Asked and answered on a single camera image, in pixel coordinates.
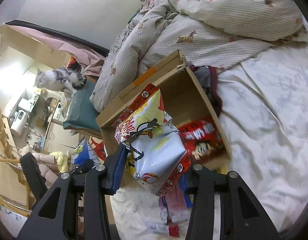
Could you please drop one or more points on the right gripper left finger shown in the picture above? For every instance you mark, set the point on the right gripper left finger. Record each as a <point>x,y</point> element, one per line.
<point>74,207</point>

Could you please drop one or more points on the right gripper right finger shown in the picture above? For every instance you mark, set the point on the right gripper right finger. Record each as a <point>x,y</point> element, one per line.
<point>242,216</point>

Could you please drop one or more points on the red cartoon face snack bag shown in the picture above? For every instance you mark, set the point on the red cartoon face snack bag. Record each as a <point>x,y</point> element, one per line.
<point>201,139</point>

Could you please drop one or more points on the white penguin chip bag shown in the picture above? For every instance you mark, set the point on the white penguin chip bag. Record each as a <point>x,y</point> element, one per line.
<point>156,155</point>

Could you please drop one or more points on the red shopping bag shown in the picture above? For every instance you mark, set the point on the red shopping bag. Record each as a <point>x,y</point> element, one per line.
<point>98,147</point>

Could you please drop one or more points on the teal bed headboard cushion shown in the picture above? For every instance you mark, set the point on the teal bed headboard cushion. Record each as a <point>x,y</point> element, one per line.
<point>81,113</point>

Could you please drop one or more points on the white printed bed sheet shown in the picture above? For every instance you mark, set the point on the white printed bed sheet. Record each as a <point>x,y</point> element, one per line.
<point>265,120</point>

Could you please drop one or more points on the brown cardboard box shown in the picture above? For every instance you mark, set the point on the brown cardboard box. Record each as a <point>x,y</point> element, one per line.
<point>183,97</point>

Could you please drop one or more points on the grey white cat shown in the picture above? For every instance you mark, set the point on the grey white cat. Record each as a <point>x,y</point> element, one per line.
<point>60,80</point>

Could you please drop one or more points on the pink curtain cloth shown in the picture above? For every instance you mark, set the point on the pink curtain cloth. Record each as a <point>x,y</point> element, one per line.
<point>90,60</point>

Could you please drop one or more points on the grey checked duvet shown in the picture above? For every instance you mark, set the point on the grey checked duvet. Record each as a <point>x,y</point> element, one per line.
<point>219,33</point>

